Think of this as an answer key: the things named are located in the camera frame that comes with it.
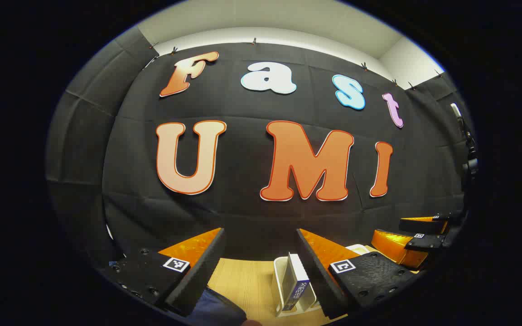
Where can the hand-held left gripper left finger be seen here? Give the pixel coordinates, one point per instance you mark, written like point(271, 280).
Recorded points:
point(152, 271)

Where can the black backdrop cloth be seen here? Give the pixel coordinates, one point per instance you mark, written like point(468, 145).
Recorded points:
point(252, 108)

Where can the white bookshelf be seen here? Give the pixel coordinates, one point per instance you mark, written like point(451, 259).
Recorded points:
point(281, 280)

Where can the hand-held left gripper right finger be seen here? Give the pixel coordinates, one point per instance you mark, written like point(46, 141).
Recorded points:
point(369, 276)

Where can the blue spine book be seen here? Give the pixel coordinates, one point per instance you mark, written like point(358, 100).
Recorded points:
point(298, 290)

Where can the blue schoolbag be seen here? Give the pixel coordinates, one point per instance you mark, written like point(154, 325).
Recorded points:
point(215, 310)

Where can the black camera stand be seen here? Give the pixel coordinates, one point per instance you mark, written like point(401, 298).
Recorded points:
point(469, 149)

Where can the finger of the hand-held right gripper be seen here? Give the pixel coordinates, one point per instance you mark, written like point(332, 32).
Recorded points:
point(392, 246)
point(424, 226)

